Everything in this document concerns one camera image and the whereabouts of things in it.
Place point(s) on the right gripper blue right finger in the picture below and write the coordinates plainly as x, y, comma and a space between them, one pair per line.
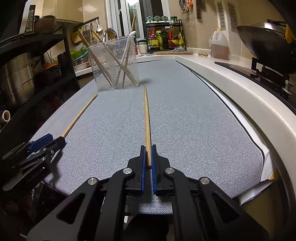
154, 168

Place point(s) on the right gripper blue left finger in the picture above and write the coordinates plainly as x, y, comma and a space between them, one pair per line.
142, 166

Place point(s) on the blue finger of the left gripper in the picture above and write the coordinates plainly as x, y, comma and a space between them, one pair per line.
38, 144
49, 150

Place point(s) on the white striped spoon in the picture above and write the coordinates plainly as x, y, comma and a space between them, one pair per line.
123, 59

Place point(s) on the chrome kitchen faucet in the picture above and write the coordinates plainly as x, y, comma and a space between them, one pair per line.
109, 34

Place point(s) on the hanging utensils rack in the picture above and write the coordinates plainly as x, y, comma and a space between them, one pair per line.
185, 5

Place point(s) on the black metal shelf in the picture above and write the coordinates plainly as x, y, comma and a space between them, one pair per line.
52, 87

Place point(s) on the grey fabric table mat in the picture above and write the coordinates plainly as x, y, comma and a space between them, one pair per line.
195, 128

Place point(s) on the large steel stockpot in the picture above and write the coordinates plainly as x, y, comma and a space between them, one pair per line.
17, 82

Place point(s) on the orange lidded pot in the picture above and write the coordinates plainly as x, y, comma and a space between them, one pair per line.
47, 66

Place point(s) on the clear plastic utensil holder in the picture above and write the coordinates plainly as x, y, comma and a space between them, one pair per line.
117, 46

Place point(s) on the green colander bowl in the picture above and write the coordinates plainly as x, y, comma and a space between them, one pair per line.
77, 54

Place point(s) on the round wooden cutting board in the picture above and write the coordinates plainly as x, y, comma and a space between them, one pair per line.
173, 53

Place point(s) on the white jar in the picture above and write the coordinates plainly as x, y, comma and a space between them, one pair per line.
143, 47

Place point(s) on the blue dish cloth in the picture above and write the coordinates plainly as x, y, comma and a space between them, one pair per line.
179, 49

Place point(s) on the black spice rack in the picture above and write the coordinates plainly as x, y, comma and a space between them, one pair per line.
164, 33

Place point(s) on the microwave oven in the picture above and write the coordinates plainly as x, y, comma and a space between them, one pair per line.
28, 18

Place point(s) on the dark glass bowl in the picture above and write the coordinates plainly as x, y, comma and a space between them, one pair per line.
45, 25

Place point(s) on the metal grater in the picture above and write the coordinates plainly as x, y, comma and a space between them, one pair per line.
87, 33

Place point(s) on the plastic jug of oil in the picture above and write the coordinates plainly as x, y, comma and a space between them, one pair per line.
219, 45

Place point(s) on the white hanging ladle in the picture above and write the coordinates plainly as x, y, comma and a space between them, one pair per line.
99, 28

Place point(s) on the window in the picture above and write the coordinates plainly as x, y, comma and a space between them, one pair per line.
124, 16

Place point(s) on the black gas stove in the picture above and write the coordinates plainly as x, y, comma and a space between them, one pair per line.
275, 83

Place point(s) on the hanging black cleaver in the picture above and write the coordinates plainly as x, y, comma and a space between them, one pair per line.
199, 5

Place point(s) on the black wok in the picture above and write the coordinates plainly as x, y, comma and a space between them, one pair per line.
267, 42

